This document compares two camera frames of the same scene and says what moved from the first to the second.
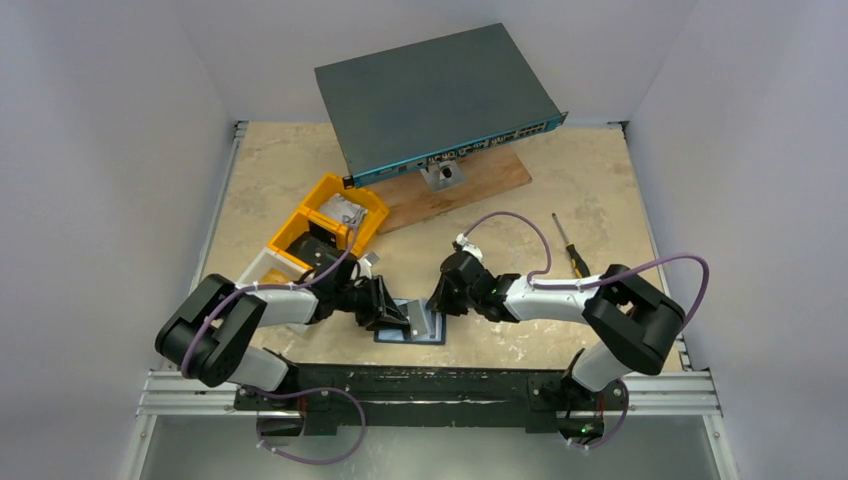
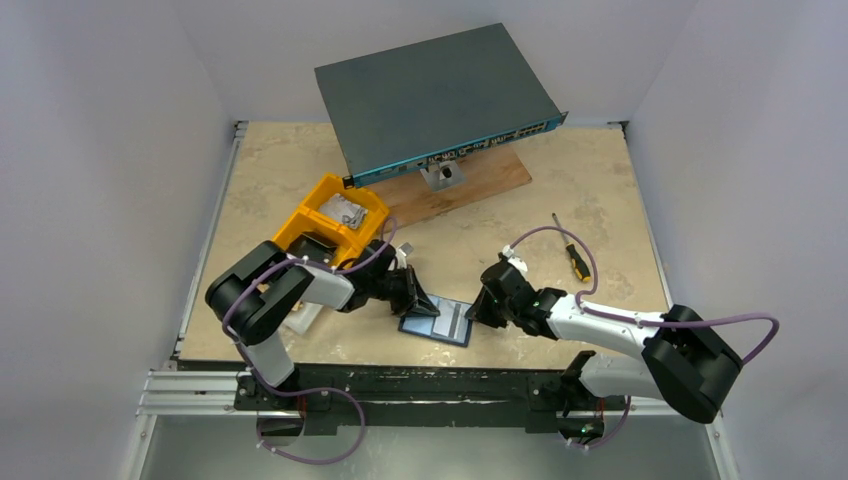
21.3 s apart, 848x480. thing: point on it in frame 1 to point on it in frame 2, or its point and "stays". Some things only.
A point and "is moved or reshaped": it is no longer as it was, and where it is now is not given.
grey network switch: (404, 108) stays
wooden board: (410, 200) stays
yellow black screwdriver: (580, 266) stays
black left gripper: (380, 309) to (413, 300)
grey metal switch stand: (443, 175) stays
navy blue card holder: (423, 326) is moved or reshaped
